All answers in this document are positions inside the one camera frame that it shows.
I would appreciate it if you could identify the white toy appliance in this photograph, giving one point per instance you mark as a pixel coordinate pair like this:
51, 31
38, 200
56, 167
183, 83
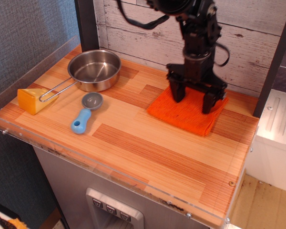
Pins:
266, 160

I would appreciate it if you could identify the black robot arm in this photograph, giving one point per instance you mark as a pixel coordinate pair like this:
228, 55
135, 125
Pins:
200, 32

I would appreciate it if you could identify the clear acrylic table guard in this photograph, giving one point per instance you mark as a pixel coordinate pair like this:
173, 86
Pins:
176, 179

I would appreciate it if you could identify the stainless steel pot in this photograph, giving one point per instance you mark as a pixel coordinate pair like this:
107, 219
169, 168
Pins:
90, 71

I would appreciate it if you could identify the orange knitted cloth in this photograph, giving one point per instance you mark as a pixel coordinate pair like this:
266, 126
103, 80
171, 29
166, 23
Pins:
186, 114

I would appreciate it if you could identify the silver dispenser button panel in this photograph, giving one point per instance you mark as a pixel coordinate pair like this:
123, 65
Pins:
109, 213

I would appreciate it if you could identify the yellow black object corner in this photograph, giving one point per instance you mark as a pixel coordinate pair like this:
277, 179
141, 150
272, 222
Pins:
12, 224

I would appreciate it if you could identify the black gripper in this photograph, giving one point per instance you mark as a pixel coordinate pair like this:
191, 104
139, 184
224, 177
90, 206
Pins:
197, 73

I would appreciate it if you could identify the yellow cheese wedge toy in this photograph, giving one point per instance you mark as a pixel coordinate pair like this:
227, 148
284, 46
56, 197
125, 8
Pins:
28, 100

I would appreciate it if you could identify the dark left frame post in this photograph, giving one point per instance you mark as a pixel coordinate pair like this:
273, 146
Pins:
87, 24

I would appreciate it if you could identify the dark right frame post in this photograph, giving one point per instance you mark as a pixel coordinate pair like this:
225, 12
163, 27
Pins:
271, 75

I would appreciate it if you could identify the blue handled grey scoop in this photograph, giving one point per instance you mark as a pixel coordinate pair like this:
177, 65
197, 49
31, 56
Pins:
90, 102

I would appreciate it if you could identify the dark frame post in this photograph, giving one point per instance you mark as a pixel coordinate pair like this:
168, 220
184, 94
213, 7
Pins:
87, 24
271, 75

